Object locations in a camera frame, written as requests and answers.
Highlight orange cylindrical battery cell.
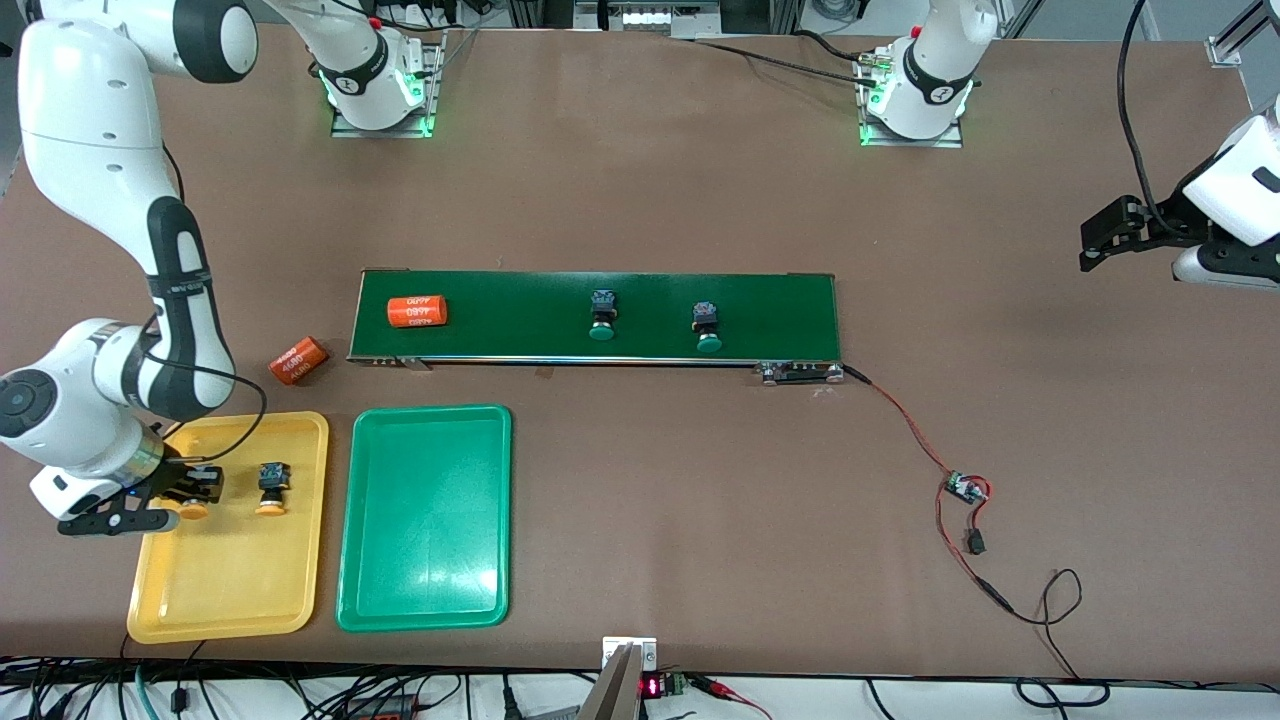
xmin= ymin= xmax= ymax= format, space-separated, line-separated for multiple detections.
xmin=387 ymin=294 xmax=449 ymax=329
xmin=268 ymin=336 xmax=330 ymax=387

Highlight yellow plastic tray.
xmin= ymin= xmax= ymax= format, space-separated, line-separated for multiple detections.
xmin=127 ymin=411 xmax=331 ymax=644

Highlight green plastic tray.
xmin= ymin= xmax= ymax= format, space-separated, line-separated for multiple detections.
xmin=336 ymin=404 xmax=513 ymax=633

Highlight green conveyor belt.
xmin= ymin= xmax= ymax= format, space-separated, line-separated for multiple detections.
xmin=347 ymin=268 xmax=844 ymax=386

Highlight white power strip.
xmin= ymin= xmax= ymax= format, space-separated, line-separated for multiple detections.
xmin=575 ymin=0 xmax=721 ymax=39

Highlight red clip lead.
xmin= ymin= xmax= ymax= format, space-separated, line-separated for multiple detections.
xmin=695 ymin=675 xmax=773 ymax=720

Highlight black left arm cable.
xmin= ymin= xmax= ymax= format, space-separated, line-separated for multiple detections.
xmin=1118 ymin=0 xmax=1166 ymax=226

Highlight aluminium frame profile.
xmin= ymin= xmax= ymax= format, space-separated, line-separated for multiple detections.
xmin=1207 ymin=0 xmax=1280 ymax=69

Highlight aluminium arm base plate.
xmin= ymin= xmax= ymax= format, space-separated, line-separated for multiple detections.
xmin=858 ymin=50 xmax=966 ymax=149
xmin=330 ymin=30 xmax=446 ymax=138

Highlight tangled black cables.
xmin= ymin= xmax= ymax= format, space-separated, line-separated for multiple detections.
xmin=0 ymin=655 xmax=601 ymax=720

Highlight red and black wire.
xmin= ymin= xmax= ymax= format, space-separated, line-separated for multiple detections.
xmin=843 ymin=366 xmax=1013 ymax=613

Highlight thin black wire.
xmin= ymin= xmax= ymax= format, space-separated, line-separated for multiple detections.
xmin=1005 ymin=568 xmax=1084 ymax=681

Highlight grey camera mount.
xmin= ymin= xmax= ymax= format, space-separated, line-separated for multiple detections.
xmin=578 ymin=636 xmax=658 ymax=720

